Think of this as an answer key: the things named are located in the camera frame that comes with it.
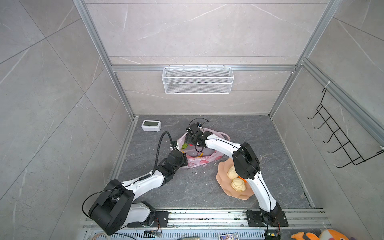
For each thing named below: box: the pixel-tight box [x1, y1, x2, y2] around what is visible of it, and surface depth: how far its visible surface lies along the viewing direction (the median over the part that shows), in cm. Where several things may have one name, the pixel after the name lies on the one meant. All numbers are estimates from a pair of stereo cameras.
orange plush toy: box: [290, 229, 357, 240], surface depth 66 cm
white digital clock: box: [141, 120, 162, 132], surface depth 112 cm
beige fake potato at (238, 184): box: [231, 177, 246, 193], surface depth 81 cm
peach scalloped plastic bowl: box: [216, 157, 254, 200], surface depth 84 cm
